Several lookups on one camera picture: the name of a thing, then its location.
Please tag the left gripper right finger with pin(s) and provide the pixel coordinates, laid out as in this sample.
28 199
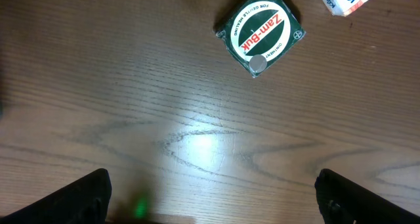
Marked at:
342 201

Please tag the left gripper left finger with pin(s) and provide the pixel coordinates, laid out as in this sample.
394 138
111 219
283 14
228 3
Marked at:
83 201

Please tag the dark green round-logo packet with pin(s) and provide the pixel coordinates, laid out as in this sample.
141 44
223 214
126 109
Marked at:
259 33

